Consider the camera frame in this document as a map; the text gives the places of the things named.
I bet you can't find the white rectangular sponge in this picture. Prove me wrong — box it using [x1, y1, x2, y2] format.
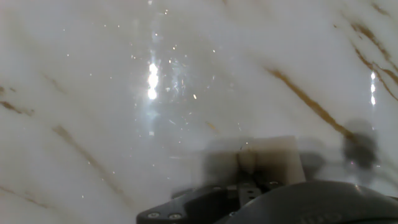
[198, 135, 307, 187]

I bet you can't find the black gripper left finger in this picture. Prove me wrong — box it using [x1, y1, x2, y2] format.
[136, 182, 264, 224]

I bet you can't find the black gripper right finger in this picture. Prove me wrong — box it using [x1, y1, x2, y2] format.
[259, 179, 284, 191]

